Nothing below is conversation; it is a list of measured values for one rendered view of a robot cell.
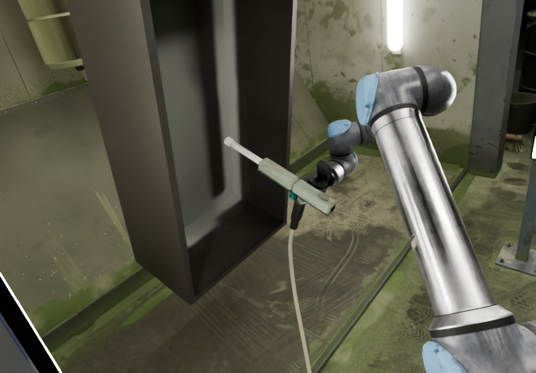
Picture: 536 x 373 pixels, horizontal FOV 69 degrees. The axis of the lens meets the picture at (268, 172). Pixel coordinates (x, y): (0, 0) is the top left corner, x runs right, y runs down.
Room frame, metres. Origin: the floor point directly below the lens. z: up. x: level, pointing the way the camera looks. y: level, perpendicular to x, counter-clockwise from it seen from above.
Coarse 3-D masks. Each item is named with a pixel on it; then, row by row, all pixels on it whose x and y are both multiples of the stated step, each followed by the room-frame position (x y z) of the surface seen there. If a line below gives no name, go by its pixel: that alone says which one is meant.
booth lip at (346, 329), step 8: (456, 184) 2.24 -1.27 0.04; (408, 248) 1.69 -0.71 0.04; (400, 256) 1.63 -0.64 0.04; (392, 264) 1.58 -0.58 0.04; (392, 272) 1.54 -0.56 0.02; (384, 280) 1.48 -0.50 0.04; (376, 288) 1.44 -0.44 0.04; (368, 296) 1.39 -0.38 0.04; (368, 304) 1.36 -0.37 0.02; (360, 312) 1.31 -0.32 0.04; (352, 320) 1.27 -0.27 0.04; (344, 328) 1.23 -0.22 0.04; (352, 328) 1.24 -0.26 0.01; (336, 336) 1.19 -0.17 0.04; (344, 336) 1.20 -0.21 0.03; (336, 344) 1.16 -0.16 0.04; (328, 352) 1.12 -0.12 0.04; (320, 360) 1.09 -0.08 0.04; (328, 360) 1.10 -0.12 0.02; (312, 368) 1.06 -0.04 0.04; (320, 368) 1.06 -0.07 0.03
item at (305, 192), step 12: (228, 144) 1.35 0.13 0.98; (252, 156) 1.28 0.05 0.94; (264, 168) 1.22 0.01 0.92; (276, 168) 1.21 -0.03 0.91; (276, 180) 1.19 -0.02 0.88; (288, 180) 1.16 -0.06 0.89; (300, 180) 1.16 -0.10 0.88; (300, 192) 1.12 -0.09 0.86; (312, 192) 1.10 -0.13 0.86; (300, 204) 1.13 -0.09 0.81; (312, 204) 1.09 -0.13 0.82; (324, 204) 1.06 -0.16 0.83; (300, 216) 1.15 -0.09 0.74
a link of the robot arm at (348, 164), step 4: (332, 156) 1.36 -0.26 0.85; (344, 156) 1.34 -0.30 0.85; (348, 156) 1.34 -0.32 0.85; (352, 156) 1.35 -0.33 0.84; (356, 156) 1.39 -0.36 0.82; (332, 160) 1.34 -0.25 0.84; (336, 160) 1.33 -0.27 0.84; (340, 160) 1.33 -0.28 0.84; (344, 160) 1.34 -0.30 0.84; (348, 160) 1.34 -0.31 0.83; (352, 160) 1.35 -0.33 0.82; (356, 160) 1.37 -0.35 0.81; (340, 164) 1.31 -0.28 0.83; (344, 164) 1.32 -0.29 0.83; (348, 164) 1.33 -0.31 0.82; (352, 164) 1.35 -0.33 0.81; (356, 164) 1.37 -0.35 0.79; (344, 168) 1.31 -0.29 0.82; (348, 168) 1.32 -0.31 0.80; (352, 168) 1.35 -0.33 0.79; (344, 172) 1.30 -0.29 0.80; (348, 172) 1.33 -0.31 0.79; (344, 176) 1.30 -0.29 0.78
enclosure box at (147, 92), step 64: (128, 0) 0.98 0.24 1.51; (192, 0) 1.53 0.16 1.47; (256, 0) 1.52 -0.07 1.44; (128, 64) 1.04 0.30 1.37; (192, 64) 1.54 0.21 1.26; (256, 64) 1.55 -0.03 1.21; (128, 128) 1.12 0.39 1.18; (192, 128) 1.55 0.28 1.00; (256, 128) 1.59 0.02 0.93; (128, 192) 1.22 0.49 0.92; (192, 192) 1.56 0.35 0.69; (256, 192) 1.64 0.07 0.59; (192, 256) 1.35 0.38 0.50
